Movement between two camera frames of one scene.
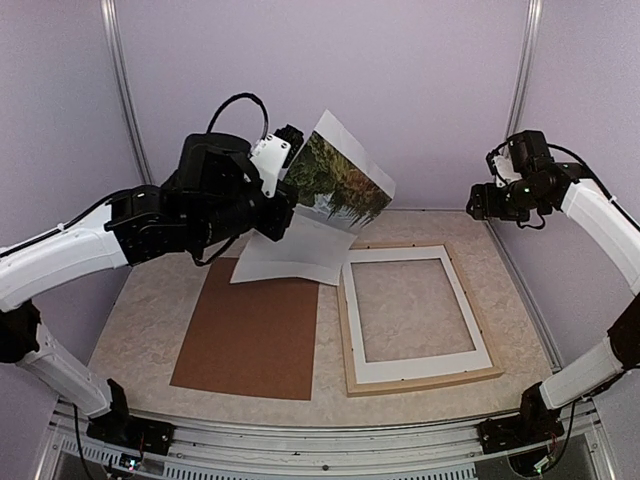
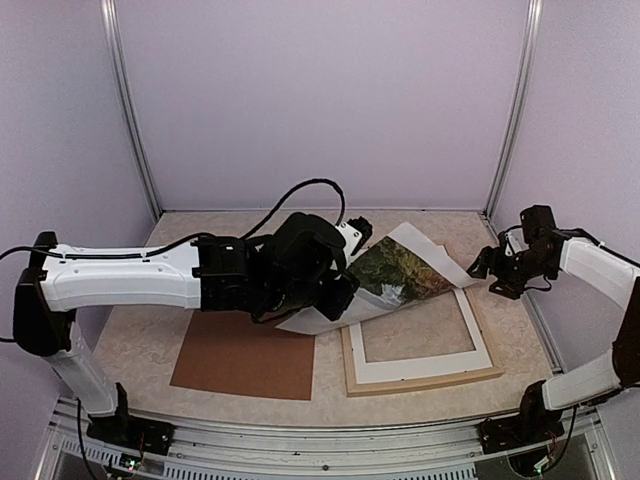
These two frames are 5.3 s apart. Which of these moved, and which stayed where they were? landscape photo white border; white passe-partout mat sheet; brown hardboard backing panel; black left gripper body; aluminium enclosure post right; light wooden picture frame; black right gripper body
Moved: landscape photo white border; black left gripper body; black right gripper body
Stayed: aluminium enclosure post right; white passe-partout mat sheet; light wooden picture frame; brown hardboard backing panel
